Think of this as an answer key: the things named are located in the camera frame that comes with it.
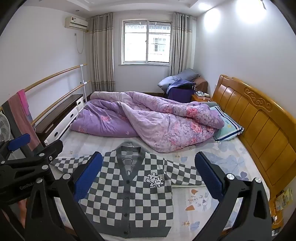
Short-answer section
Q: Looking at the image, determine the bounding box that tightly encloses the white framed window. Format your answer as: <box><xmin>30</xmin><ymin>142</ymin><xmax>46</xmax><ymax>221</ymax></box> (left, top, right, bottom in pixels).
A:
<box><xmin>120</xmin><ymin>20</ymin><xmax>173</xmax><ymax>65</ymax></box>

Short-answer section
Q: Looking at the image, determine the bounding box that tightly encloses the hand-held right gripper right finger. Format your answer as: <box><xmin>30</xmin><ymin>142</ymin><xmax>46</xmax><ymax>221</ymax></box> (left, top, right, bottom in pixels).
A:
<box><xmin>195</xmin><ymin>152</ymin><xmax>272</xmax><ymax>241</ymax></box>

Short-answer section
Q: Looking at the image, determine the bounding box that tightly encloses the grey striped curtain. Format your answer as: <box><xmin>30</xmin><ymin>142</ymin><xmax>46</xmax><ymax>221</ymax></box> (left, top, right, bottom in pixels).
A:
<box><xmin>89</xmin><ymin>13</ymin><xmax>116</xmax><ymax>93</ymax></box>
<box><xmin>170</xmin><ymin>12</ymin><xmax>193</xmax><ymax>76</ymax></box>

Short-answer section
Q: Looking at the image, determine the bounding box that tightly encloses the white barre post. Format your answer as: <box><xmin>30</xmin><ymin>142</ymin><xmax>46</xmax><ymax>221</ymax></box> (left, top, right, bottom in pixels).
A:
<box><xmin>79</xmin><ymin>65</ymin><xmax>87</xmax><ymax>102</ymax></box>

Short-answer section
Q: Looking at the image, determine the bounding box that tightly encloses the white power cable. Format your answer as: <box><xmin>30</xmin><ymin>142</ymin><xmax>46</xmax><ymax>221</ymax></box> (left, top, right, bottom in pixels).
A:
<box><xmin>74</xmin><ymin>32</ymin><xmax>85</xmax><ymax>54</ymax></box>

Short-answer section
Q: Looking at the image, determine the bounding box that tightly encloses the yellow packet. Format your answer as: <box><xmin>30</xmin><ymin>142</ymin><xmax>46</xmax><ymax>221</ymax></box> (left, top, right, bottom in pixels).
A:
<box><xmin>274</xmin><ymin>188</ymin><xmax>293</xmax><ymax>212</ymax></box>

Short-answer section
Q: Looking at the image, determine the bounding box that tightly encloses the blue striped pillow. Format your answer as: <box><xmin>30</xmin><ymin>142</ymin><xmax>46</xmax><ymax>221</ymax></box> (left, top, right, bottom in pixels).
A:
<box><xmin>209</xmin><ymin>105</ymin><xmax>244</xmax><ymax>142</ymax></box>

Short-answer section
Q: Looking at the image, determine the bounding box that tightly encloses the white wall air conditioner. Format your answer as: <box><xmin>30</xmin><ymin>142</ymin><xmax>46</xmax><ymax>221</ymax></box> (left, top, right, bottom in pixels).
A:
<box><xmin>65</xmin><ymin>16</ymin><xmax>89</xmax><ymax>32</ymax></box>

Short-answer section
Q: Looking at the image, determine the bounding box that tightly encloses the white standing fan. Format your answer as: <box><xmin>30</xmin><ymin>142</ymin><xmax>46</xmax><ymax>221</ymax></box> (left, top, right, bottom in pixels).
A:
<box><xmin>0</xmin><ymin>113</ymin><xmax>11</xmax><ymax>142</ymax></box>

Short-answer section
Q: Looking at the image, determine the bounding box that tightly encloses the brown cloth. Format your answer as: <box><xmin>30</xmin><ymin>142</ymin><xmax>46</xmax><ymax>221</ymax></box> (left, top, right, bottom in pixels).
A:
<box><xmin>193</xmin><ymin>76</ymin><xmax>209</xmax><ymax>93</ymax></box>

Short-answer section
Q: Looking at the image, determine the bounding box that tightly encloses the purple floral quilt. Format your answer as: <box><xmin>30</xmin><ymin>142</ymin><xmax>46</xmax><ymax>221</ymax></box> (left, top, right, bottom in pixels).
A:
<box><xmin>69</xmin><ymin>91</ymin><xmax>225</xmax><ymax>153</ymax></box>

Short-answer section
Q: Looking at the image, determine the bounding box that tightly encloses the dark purple cloth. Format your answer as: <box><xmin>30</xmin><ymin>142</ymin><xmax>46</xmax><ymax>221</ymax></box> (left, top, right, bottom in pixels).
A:
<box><xmin>165</xmin><ymin>80</ymin><xmax>195</xmax><ymax>102</ymax></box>

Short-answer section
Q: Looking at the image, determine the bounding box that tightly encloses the printed bed sheet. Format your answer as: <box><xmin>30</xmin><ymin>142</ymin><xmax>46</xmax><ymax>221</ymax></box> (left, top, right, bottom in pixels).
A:
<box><xmin>44</xmin><ymin>132</ymin><xmax>271</xmax><ymax>241</ymax></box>

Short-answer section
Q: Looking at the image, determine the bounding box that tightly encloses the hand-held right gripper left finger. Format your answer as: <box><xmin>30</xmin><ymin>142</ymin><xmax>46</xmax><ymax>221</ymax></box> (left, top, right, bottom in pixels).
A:
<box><xmin>23</xmin><ymin>152</ymin><xmax>104</xmax><ymax>241</ymax></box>

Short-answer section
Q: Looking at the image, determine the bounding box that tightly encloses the grey white checkered cardigan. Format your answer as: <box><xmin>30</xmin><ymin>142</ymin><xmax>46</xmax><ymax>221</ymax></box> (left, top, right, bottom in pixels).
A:
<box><xmin>50</xmin><ymin>141</ymin><xmax>205</xmax><ymax>238</ymax></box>

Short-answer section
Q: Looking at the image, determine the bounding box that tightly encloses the wooden nightstand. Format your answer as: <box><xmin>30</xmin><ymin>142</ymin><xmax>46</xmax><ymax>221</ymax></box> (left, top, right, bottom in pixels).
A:
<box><xmin>191</xmin><ymin>91</ymin><xmax>212</xmax><ymax>103</ymax></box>

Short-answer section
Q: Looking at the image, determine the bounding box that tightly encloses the blue grey cushion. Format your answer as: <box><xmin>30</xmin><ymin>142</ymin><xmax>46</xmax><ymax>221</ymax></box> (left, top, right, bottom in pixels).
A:
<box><xmin>158</xmin><ymin>68</ymin><xmax>200</xmax><ymax>92</ymax></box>

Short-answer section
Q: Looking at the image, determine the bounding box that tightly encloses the pink towel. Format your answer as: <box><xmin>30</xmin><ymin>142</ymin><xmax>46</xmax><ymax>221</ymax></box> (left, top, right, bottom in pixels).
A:
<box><xmin>17</xmin><ymin>89</ymin><xmax>41</xmax><ymax>149</ymax></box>

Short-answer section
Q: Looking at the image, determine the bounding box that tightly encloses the dark cabinet with white drawers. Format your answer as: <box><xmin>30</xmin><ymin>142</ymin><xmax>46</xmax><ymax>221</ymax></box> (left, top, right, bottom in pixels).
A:
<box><xmin>35</xmin><ymin>94</ymin><xmax>84</xmax><ymax>146</ymax></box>

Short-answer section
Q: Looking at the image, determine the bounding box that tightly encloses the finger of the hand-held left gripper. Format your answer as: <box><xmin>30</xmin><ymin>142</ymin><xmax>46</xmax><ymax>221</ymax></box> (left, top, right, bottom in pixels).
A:
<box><xmin>5</xmin><ymin>140</ymin><xmax>64</xmax><ymax>172</ymax></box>
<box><xmin>0</xmin><ymin>133</ymin><xmax>31</xmax><ymax>163</ymax></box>

